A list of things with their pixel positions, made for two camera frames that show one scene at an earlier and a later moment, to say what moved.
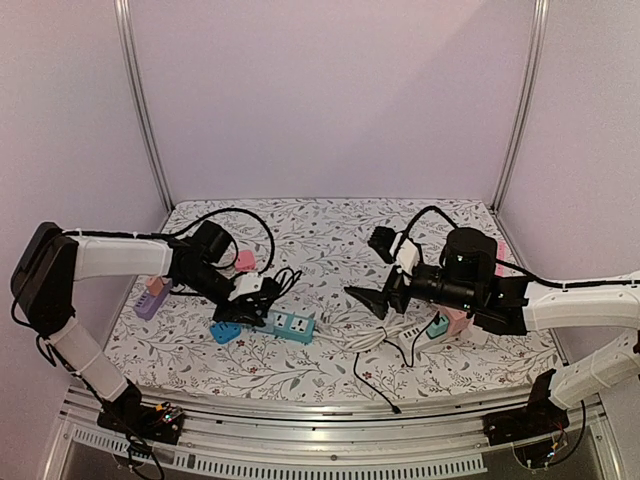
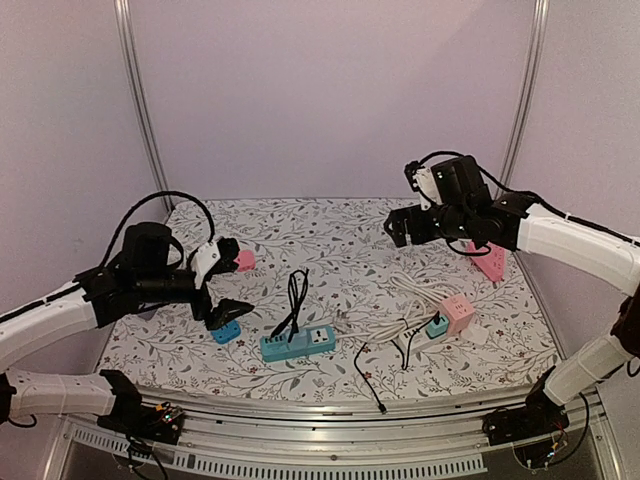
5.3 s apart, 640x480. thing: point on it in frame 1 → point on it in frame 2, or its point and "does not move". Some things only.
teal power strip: [289, 326] → [306, 341]
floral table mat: [318, 339] does not move
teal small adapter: [439, 329] does not move
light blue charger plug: [269, 321] → [299, 341]
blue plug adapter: [224, 332] does not move
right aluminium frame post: [532, 75] does not move
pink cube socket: [458, 321] does not move
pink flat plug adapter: [245, 261] does not move
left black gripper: [239, 308] → [218, 316]
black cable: [293, 273] → [293, 320]
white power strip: [420, 338] does not move
